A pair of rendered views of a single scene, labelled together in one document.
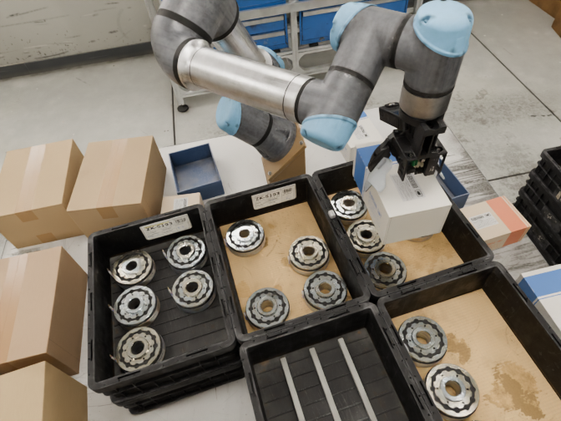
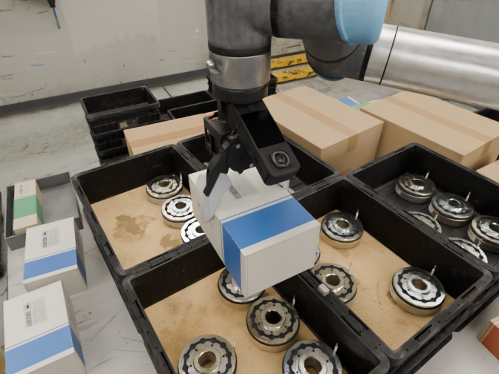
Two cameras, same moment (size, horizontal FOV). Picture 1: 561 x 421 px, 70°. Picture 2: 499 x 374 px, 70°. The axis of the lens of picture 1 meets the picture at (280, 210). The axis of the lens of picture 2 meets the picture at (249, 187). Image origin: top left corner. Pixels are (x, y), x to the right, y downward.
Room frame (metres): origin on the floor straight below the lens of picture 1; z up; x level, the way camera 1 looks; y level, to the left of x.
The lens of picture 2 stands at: (0.92, -0.40, 1.49)
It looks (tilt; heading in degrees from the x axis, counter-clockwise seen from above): 38 degrees down; 158
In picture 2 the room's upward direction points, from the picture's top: straight up
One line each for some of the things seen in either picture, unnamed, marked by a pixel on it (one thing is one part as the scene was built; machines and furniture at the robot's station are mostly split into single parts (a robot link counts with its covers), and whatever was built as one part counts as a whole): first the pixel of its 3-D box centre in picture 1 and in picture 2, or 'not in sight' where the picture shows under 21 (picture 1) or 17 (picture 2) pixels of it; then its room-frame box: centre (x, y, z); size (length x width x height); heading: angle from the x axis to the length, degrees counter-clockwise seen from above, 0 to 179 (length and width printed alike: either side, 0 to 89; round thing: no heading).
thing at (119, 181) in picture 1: (122, 187); not in sight; (0.93, 0.51, 0.78); 0.30 x 0.22 x 0.16; 0
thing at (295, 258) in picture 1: (308, 252); (332, 282); (0.55, -0.06, 0.86); 0.10 x 0.10 x 0.01
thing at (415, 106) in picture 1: (427, 95); (237, 67); (0.51, -0.25, 1.33); 0.08 x 0.08 x 0.05
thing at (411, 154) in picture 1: (416, 138); (238, 122); (0.50, -0.25, 1.25); 0.09 x 0.08 x 0.12; 6
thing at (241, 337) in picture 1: (279, 247); (361, 248); (0.53, 0.01, 0.92); 0.40 x 0.30 x 0.02; 12
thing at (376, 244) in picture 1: (366, 235); (272, 318); (0.58, -0.21, 0.86); 0.10 x 0.10 x 0.01
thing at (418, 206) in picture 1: (396, 187); (249, 219); (0.53, -0.24, 1.09); 0.20 x 0.12 x 0.09; 6
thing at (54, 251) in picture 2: not in sight; (56, 258); (0.14, -0.64, 0.75); 0.20 x 0.12 x 0.09; 1
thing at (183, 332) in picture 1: (162, 295); (438, 212); (0.47, 0.31, 0.87); 0.40 x 0.30 x 0.11; 12
